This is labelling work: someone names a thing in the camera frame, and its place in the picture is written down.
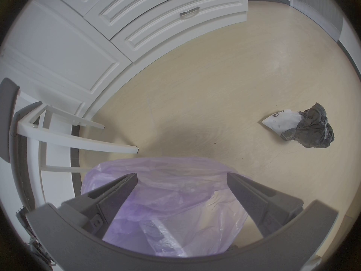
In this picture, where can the white wardrobe with drawers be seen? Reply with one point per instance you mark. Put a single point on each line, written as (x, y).
(70, 46)

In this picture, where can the black plastic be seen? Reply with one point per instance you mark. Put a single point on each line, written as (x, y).
(313, 128)

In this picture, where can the white chair grey cushions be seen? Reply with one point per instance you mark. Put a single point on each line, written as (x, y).
(70, 142)

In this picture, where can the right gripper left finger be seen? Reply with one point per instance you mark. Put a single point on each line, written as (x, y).
(112, 199)

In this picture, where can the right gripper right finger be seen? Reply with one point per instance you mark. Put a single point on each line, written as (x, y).
(253, 202)

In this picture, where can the white trash bin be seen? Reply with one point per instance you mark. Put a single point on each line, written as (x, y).
(166, 236)

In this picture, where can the purple plastic bag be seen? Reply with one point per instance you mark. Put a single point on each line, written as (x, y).
(174, 179)

